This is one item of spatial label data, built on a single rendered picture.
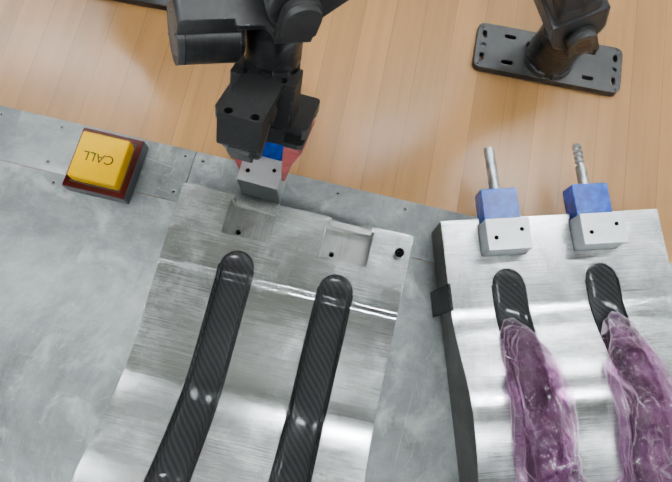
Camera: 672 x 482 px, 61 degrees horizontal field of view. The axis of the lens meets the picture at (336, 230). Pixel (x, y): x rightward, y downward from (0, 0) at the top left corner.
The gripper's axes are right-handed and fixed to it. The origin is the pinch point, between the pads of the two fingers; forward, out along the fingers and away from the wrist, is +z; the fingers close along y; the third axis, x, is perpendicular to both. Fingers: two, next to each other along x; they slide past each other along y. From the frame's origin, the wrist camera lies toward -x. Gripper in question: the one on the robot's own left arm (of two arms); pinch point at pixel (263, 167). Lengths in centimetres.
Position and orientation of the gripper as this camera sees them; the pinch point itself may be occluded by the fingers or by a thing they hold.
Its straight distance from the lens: 69.3
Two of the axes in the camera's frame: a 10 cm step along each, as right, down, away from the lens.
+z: -1.6, 6.8, 7.1
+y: 9.7, 2.6, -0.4
